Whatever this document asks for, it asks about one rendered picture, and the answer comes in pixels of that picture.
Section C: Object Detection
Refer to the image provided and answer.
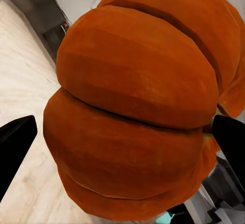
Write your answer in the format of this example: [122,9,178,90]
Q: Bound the pumpkin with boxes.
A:
[43,0,245,222]

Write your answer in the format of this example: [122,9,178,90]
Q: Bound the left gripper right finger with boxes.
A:
[212,115,245,190]

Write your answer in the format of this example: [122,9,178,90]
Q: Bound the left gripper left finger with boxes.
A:
[0,115,38,202]

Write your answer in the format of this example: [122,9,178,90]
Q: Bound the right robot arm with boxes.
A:
[167,200,202,224]

